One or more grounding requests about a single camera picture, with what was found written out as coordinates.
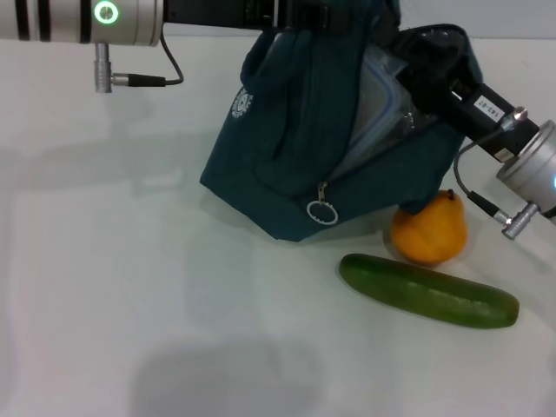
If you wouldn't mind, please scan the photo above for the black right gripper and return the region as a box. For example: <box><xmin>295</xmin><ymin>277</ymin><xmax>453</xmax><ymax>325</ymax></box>
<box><xmin>392</xmin><ymin>30</ymin><xmax>542</xmax><ymax>164</ymax></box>

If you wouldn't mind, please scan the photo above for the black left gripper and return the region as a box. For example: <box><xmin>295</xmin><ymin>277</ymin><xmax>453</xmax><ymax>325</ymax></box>
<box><xmin>162</xmin><ymin>0</ymin><xmax>354</xmax><ymax>35</ymax></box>

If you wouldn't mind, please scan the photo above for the clear container with blue-rimmed lid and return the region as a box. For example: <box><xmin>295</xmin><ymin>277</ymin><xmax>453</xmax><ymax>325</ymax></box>
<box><xmin>349</xmin><ymin>45</ymin><xmax>418</xmax><ymax>175</ymax></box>

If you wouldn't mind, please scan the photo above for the teal insulated lunch bag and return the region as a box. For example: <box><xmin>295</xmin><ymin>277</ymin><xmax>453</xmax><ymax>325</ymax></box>
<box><xmin>199</xmin><ymin>0</ymin><xmax>483</xmax><ymax>242</ymax></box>

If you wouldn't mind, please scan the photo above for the green cucumber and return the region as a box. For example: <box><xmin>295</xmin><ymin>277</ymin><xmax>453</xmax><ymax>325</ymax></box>
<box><xmin>338</xmin><ymin>253</ymin><xmax>520</xmax><ymax>330</ymax></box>

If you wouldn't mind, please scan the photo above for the orange yellow pear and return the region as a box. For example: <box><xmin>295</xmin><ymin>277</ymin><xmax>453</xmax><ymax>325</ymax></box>
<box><xmin>389</xmin><ymin>189</ymin><xmax>469</xmax><ymax>267</ymax></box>

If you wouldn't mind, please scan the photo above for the right arm cable with plug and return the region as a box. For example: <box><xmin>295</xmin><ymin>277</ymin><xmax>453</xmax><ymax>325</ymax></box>
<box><xmin>453</xmin><ymin>141</ymin><xmax>542</xmax><ymax>240</ymax></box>

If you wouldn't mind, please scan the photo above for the arm cable with plug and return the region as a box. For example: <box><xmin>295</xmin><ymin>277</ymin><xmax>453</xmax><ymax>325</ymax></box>
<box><xmin>94</xmin><ymin>34</ymin><xmax>184</xmax><ymax>93</ymax></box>
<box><xmin>453</xmin><ymin>141</ymin><xmax>542</xmax><ymax>240</ymax></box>

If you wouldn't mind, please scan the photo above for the left arm cable with plug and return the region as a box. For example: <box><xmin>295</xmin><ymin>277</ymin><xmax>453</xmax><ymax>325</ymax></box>
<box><xmin>94</xmin><ymin>34</ymin><xmax>184</xmax><ymax>93</ymax></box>

